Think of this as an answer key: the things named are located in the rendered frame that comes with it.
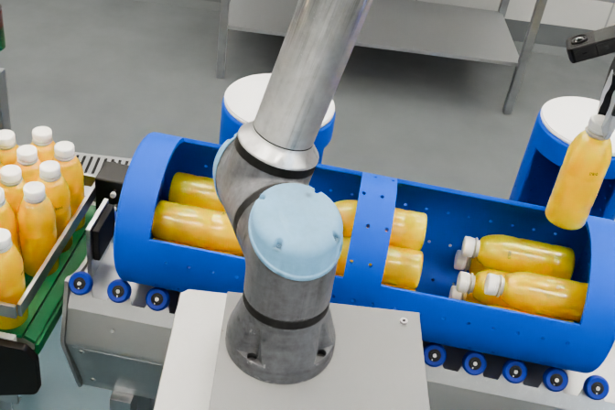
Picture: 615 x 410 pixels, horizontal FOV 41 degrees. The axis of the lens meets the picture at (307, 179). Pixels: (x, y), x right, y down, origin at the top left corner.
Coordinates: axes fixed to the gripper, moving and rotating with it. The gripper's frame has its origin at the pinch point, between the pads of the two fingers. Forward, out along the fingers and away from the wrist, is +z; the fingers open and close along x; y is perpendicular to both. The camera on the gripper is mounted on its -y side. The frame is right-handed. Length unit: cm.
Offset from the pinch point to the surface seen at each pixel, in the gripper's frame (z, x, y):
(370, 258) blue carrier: 26.7, -12.2, -31.9
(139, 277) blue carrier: 40, -14, -72
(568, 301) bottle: 30.6, -8.5, 3.4
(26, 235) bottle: 43, -6, -96
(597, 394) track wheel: 48, -12, 14
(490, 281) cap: 31.1, -6.8, -10.0
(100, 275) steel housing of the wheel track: 51, -4, -83
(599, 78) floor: 142, 323, 94
